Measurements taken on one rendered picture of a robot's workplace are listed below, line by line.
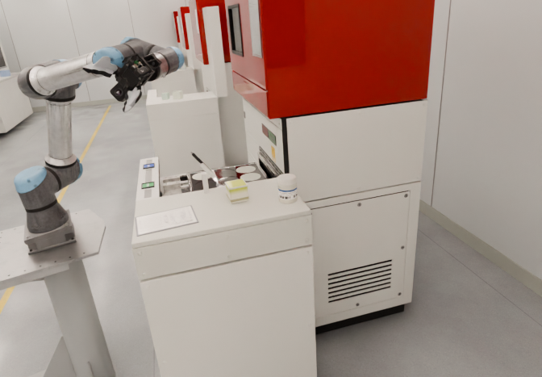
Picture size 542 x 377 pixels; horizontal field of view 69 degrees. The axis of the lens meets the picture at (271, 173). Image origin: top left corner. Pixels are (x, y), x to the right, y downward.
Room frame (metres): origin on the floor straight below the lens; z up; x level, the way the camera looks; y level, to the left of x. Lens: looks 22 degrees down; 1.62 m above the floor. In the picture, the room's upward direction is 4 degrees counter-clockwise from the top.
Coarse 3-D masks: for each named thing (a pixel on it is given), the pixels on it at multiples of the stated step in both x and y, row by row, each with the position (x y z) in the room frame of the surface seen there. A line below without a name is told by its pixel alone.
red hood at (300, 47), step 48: (240, 0) 1.94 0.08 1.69; (288, 0) 1.61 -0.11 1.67; (336, 0) 1.66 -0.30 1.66; (384, 0) 1.71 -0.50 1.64; (432, 0) 1.76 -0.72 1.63; (240, 48) 2.07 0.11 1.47; (288, 48) 1.61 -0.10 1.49; (336, 48) 1.66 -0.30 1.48; (384, 48) 1.71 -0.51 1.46; (288, 96) 1.61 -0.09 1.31; (336, 96) 1.66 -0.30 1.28; (384, 96) 1.71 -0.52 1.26
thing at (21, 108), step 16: (0, 48) 8.04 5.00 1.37; (0, 64) 7.81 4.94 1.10; (0, 80) 6.93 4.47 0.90; (16, 80) 7.76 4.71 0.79; (0, 96) 6.80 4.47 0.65; (16, 96) 7.52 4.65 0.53; (0, 112) 6.59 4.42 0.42; (16, 112) 7.28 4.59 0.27; (32, 112) 8.12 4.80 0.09; (0, 128) 6.55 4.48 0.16
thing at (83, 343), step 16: (64, 272) 1.38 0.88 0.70; (80, 272) 1.43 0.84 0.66; (48, 288) 1.38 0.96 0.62; (64, 288) 1.37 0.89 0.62; (80, 288) 1.41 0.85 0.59; (64, 304) 1.37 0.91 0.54; (80, 304) 1.39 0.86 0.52; (64, 320) 1.37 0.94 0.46; (80, 320) 1.38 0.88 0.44; (96, 320) 1.44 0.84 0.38; (64, 336) 1.39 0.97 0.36; (80, 336) 1.37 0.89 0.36; (96, 336) 1.42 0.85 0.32; (64, 352) 1.41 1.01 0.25; (80, 352) 1.37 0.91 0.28; (96, 352) 1.40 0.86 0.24; (48, 368) 1.37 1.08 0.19; (64, 368) 1.40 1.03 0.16; (80, 368) 1.37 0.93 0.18; (96, 368) 1.39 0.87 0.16; (112, 368) 1.46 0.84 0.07
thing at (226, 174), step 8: (224, 168) 1.92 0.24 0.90; (232, 168) 1.91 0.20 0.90; (256, 168) 1.89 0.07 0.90; (192, 176) 1.84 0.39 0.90; (216, 176) 1.81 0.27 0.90; (224, 176) 1.81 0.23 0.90; (232, 176) 1.80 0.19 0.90; (264, 176) 1.77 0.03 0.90; (192, 184) 1.73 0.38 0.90; (200, 184) 1.73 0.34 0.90; (208, 184) 1.72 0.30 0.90; (216, 184) 1.71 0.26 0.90; (224, 184) 1.71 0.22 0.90
